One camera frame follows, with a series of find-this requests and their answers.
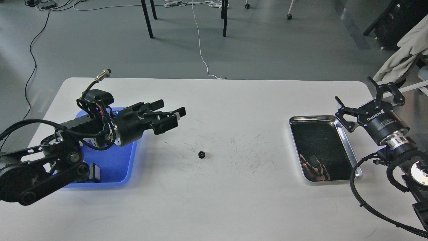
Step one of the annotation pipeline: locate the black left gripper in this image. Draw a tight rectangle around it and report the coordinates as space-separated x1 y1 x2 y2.
113 99 186 147

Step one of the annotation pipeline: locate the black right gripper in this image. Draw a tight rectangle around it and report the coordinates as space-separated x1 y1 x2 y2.
334 76 410 146

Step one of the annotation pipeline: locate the small black gear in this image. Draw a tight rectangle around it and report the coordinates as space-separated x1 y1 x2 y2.
198 151 206 159

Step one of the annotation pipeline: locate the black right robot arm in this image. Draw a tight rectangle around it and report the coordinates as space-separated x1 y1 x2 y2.
335 76 427 238

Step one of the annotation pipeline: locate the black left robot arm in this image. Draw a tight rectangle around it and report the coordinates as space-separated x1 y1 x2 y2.
0 69 186 206

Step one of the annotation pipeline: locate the blue plastic tray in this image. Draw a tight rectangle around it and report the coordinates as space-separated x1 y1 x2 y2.
62 107 139 188

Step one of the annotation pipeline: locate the shiny metal tray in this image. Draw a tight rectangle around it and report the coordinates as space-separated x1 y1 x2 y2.
289 115 357 185

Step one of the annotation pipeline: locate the beige cloth on chair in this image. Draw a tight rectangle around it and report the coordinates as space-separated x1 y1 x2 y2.
372 16 428 86

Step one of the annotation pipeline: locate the black table leg left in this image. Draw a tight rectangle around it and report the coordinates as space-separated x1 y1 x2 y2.
141 0 157 39

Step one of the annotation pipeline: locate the black table leg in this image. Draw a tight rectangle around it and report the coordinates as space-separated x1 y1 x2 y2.
221 0 229 37
141 0 157 39

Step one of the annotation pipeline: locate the black cabinet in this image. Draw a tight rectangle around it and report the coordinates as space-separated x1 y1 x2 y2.
363 0 428 50

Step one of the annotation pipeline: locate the black table leg right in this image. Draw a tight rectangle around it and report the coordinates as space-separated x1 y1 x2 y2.
221 0 229 37

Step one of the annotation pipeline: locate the power strip on floor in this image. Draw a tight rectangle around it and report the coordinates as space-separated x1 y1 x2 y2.
24 0 57 10

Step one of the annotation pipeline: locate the white chair frame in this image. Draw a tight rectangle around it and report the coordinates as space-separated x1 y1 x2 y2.
399 65 428 96

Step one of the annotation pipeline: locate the black switch block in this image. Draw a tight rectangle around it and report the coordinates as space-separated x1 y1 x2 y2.
86 163 101 183

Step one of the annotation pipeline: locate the black floor cable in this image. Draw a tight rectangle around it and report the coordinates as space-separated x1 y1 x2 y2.
0 9 50 153

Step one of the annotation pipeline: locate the white floor cable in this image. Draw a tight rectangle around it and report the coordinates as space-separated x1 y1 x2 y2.
163 0 230 80

